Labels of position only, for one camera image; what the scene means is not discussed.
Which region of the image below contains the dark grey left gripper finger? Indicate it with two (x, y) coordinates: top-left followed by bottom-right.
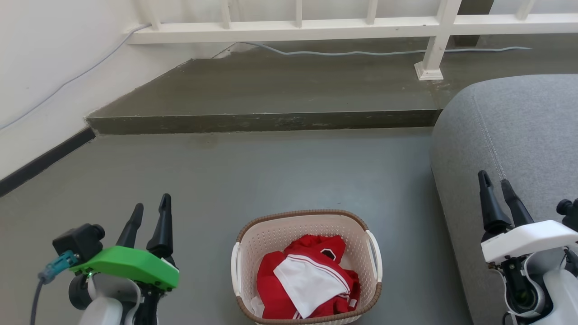
(116, 203), (144, 250)
(146, 194), (174, 260)

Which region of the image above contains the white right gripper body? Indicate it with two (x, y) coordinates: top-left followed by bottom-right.
(480, 220), (578, 316)

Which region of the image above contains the red garment with white stripes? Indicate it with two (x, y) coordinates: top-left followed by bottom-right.
(256, 234), (361, 320)

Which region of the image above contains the thin light grey cable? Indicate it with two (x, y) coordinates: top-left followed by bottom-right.
(0, 23), (532, 130)

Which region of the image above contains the black wall baseboard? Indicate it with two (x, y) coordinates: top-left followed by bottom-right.
(0, 127), (96, 198)

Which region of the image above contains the cream perforated plastic laundry basket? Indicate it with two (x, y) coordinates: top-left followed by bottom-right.
(231, 209), (383, 325)

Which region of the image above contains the white railing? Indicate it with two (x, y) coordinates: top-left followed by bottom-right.
(128, 0), (578, 81)

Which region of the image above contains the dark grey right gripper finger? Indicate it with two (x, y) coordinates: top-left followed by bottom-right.
(500, 179), (535, 228)
(478, 170), (513, 242)

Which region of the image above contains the grey cable with teal connector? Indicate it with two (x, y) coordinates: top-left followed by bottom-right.
(31, 251), (78, 325)

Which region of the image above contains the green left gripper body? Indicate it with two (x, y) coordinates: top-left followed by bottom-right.
(69, 246), (180, 325)

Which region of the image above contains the grey fabric sofa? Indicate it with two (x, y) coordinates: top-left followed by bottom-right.
(430, 74), (578, 325)

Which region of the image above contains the grey concrete raised step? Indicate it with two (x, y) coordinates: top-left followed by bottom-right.
(86, 38), (578, 135)

